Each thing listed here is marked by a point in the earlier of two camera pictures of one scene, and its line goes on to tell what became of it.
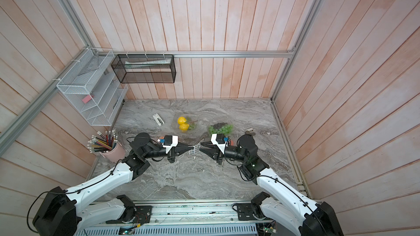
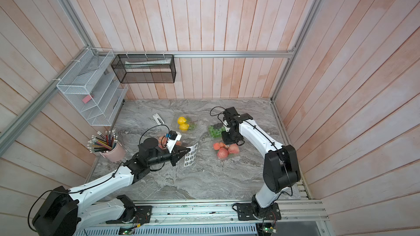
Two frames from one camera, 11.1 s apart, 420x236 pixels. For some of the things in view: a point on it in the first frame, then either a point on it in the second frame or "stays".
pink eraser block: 87,98 stays
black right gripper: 215,155 → 226,141
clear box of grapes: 221,128 stays
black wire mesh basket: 145,68 stays
